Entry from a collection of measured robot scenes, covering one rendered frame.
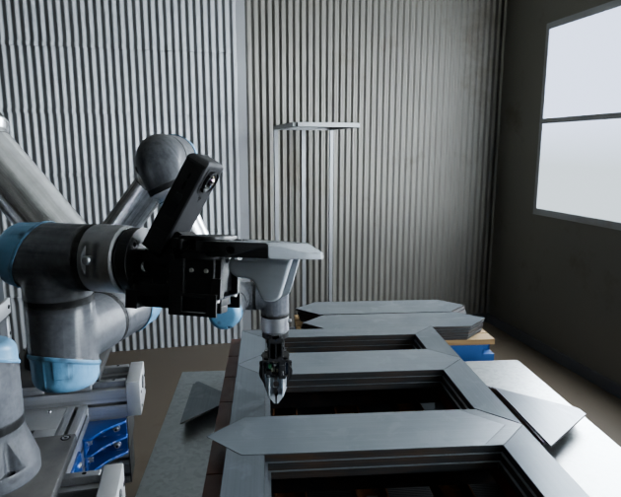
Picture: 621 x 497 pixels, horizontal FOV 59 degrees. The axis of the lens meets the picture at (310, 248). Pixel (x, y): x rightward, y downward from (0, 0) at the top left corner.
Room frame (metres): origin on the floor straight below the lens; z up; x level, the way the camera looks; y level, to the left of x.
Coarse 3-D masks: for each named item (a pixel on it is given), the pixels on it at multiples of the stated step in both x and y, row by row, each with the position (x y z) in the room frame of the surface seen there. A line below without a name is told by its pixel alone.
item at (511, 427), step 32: (288, 384) 1.58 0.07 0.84; (320, 384) 1.59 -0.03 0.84; (352, 384) 1.60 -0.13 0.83; (384, 384) 1.60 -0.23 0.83; (416, 384) 1.61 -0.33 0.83; (448, 384) 1.56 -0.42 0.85; (480, 416) 1.32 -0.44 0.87; (448, 448) 1.17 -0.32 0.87; (480, 448) 1.18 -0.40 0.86; (512, 480) 1.10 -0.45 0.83
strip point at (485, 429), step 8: (464, 416) 1.32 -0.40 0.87; (472, 416) 1.32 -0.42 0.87; (472, 424) 1.28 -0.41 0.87; (480, 424) 1.28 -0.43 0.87; (488, 424) 1.28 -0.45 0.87; (496, 424) 1.28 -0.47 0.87; (504, 424) 1.28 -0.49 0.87; (480, 432) 1.24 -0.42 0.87; (488, 432) 1.24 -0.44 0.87; (496, 432) 1.24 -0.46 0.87; (480, 440) 1.20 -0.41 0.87; (488, 440) 1.20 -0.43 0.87
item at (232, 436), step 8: (232, 424) 1.28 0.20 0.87; (240, 424) 1.28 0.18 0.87; (224, 432) 1.24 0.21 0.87; (232, 432) 1.24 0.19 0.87; (240, 432) 1.24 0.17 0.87; (224, 440) 1.20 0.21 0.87; (232, 440) 1.20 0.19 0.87; (240, 440) 1.20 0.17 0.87; (232, 448) 1.17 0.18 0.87; (240, 448) 1.17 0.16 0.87
